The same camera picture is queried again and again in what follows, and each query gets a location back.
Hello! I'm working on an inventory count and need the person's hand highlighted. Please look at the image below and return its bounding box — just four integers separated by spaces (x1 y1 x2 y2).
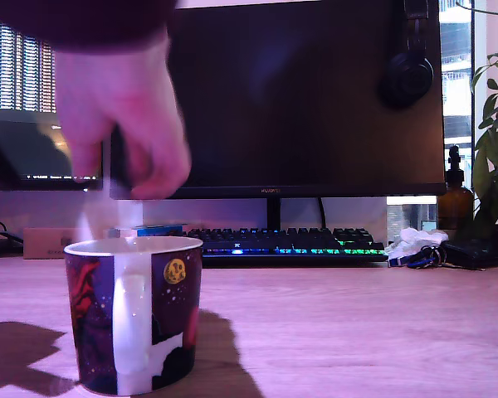
53 35 193 201

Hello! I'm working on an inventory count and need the black monitor showing text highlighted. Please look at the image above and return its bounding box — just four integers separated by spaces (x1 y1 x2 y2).
0 12 104 192

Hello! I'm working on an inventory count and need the blue and white box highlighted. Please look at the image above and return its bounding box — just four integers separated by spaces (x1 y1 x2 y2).
106 223 184 240

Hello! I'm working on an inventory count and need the brown cardboard box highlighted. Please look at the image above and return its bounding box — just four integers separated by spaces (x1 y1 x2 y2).
22 226 92 260

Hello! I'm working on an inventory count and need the large black dark-screen monitor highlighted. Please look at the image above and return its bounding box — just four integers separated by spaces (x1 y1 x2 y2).
109 0 447 231

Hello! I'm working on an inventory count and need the purple space print mug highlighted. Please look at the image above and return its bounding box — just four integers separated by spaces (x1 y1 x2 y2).
63 235 203 397

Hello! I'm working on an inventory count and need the black rainbow backlit keyboard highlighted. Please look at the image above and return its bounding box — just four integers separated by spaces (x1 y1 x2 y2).
181 226 390 267

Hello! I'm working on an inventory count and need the black over-ear headphones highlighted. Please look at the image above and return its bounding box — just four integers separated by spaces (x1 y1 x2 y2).
377 0 435 111

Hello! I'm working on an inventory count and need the white crumpled tissue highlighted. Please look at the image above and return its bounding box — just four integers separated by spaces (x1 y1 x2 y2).
383 226 449 260

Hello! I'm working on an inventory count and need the brown glass pump bottle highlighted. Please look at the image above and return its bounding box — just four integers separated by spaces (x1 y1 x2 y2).
437 144 476 231

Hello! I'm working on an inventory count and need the green leafy potted plant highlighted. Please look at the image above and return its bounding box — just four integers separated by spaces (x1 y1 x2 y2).
471 51 498 240

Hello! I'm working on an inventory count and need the black flat case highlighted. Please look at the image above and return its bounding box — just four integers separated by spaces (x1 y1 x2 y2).
442 236 498 270

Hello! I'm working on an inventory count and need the white upright post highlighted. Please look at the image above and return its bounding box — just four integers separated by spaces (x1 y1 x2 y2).
116 199 144 229

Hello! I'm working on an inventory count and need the black desk cable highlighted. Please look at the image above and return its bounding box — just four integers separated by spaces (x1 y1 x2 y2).
0 191 25 245

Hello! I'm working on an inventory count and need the key bunch with blue strap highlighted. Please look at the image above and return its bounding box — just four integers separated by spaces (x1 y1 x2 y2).
388 244 448 270

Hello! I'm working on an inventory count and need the dark window frame bar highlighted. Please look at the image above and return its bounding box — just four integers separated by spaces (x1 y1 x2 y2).
468 0 477 200

